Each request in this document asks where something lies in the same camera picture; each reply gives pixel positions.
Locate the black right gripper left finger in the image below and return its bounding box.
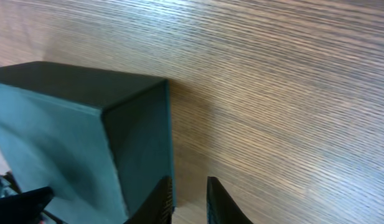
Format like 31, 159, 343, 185
124, 176, 173, 224

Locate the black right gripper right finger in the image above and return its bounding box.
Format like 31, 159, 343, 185
206, 176, 253, 224

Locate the dark green box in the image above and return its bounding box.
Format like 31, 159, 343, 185
0, 62, 174, 223

